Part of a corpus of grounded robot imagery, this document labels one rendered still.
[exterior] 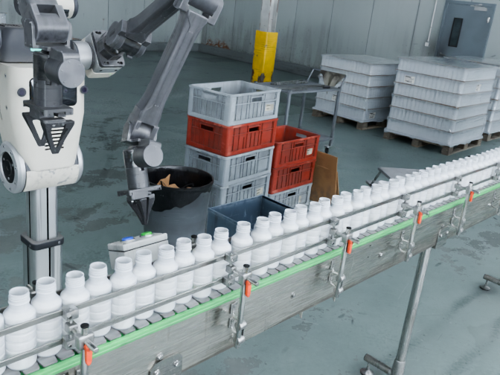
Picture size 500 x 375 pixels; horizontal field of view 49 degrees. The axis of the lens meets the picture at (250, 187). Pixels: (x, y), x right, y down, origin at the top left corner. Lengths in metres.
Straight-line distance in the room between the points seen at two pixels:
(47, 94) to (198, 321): 0.66
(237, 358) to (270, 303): 1.33
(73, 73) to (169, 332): 0.65
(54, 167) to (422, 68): 6.73
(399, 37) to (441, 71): 4.97
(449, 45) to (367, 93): 3.96
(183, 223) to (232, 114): 0.89
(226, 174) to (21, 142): 2.39
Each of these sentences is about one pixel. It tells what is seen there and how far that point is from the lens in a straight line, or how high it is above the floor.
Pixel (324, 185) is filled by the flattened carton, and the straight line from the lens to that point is 5.07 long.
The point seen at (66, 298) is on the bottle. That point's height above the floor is 1.12.
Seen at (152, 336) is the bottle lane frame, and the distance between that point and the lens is 1.36.
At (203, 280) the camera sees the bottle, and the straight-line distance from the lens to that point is 1.43.
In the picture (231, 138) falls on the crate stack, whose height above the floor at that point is 0.80.
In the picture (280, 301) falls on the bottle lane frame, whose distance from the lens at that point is 1.68.
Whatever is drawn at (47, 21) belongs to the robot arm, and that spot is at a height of 1.66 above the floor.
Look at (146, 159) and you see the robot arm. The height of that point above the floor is 1.34.
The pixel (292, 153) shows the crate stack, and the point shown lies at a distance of 4.65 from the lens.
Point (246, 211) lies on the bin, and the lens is 2.33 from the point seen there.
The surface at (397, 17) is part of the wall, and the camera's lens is 12.88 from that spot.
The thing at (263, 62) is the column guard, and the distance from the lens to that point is 11.58.
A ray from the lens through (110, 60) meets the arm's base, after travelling 1.85.
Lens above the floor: 1.75
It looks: 19 degrees down
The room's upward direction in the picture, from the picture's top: 7 degrees clockwise
